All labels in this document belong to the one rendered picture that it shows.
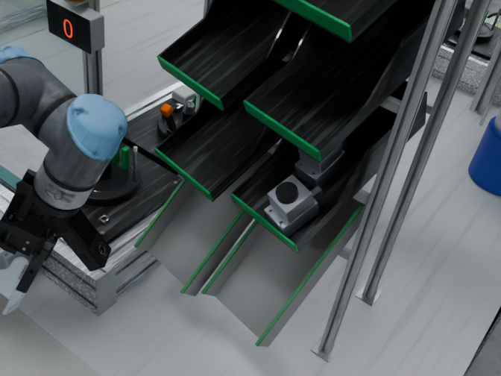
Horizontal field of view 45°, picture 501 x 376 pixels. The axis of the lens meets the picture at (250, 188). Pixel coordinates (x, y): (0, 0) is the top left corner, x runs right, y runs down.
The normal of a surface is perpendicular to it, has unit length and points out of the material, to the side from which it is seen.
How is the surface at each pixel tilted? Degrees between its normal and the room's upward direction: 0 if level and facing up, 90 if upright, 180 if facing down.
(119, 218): 0
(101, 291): 90
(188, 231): 45
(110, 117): 25
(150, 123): 0
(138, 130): 0
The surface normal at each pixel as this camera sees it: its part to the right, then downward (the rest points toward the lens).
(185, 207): -0.42, -0.26
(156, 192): 0.12, -0.75
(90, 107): 0.53, -0.64
